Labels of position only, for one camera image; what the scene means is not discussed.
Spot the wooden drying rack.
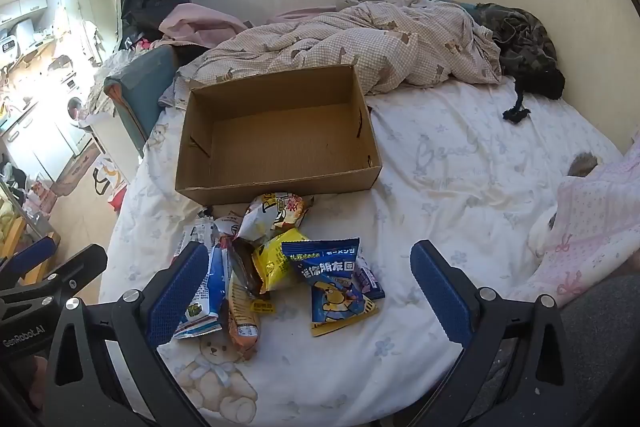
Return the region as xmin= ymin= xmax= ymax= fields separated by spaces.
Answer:
xmin=0 ymin=202 xmax=61 ymax=285

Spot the black tasselled cord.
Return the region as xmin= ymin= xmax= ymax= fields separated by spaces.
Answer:
xmin=502 ymin=79 xmax=533 ymax=124

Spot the white tote bag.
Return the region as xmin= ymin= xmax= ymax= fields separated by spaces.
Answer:
xmin=92 ymin=157 xmax=126 ymax=198

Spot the brown cardboard box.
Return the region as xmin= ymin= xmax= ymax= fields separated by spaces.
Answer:
xmin=175 ymin=63 xmax=383 ymax=206

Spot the pink patterned blanket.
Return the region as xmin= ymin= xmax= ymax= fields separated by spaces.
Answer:
xmin=507 ymin=152 xmax=640 ymax=308

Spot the grey furry plush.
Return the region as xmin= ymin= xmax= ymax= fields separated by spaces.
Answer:
xmin=567 ymin=153 xmax=600 ymax=178

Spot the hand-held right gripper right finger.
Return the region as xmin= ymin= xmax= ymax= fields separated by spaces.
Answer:
xmin=382 ymin=239 xmax=586 ymax=427

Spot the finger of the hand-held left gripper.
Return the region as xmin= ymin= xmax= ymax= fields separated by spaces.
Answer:
xmin=0 ymin=237 xmax=58 ymax=280
xmin=0 ymin=244 xmax=109 ymax=313

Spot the teal pillow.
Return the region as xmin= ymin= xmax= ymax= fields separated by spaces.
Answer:
xmin=410 ymin=0 xmax=481 ymax=15

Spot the blue cartoon snack packet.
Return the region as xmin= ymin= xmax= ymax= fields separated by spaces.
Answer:
xmin=281 ymin=238 xmax=379 ymax=338

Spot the beige checkered duvet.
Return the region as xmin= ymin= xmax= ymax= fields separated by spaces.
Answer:
xmin=159 ymin=0 xmax=502 ymax=110

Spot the white kitchen counter cabinet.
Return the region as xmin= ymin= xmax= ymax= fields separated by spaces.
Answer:
xmin=0 ymin=99 xmax=78 ymax=182

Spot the yellow snack packet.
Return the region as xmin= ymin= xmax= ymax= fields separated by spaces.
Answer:
xmin=251 ymin=228 xmax=311 ymax=293

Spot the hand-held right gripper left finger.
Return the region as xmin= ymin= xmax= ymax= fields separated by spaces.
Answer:
xmin=44 ymin=242 xmax=211 ymax=427

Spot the pink cloth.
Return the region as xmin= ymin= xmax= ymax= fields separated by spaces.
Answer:
xmin=159 ymin=3 xmax=251 ymax=48

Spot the white red noodle packet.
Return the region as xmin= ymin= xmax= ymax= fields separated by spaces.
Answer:
xmin=237 ymin=192 xmax=313 ymax=244

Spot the tan snack packet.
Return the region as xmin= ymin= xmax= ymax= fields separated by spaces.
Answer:
xmin=227 ymin=279 xmax=262 ymax=360

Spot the small purple white snack packet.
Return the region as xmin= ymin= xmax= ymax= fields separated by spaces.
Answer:
xmin=356 ymin=257 xmax=386 ymax=300

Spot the blue white snack packet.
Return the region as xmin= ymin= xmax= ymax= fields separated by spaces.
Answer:
xmin=172 ymin=243 xmax=231 ymax=339

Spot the camouflage garment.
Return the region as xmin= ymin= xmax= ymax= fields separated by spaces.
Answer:
xmin=470 ymin=3 xmax=566 ymax=100

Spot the white washing machine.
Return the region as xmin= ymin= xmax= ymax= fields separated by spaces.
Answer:
xmin=57 ymin=77 xmax=93 ymax=158

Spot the patterned floor mat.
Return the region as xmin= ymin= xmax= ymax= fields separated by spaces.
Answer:
xmin=50 ymin=142 xmax=101 ymax=198

